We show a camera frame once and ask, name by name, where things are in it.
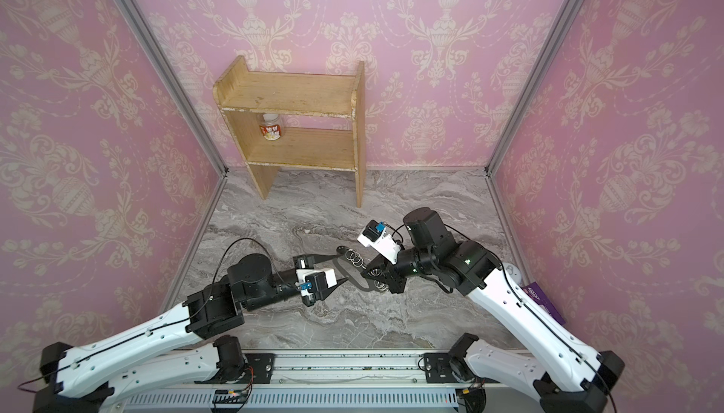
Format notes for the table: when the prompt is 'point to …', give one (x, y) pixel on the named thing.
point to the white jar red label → (271, 126)
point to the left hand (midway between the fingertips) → (341, 265)
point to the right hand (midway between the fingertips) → (367, 271)
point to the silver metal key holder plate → (349, 265)
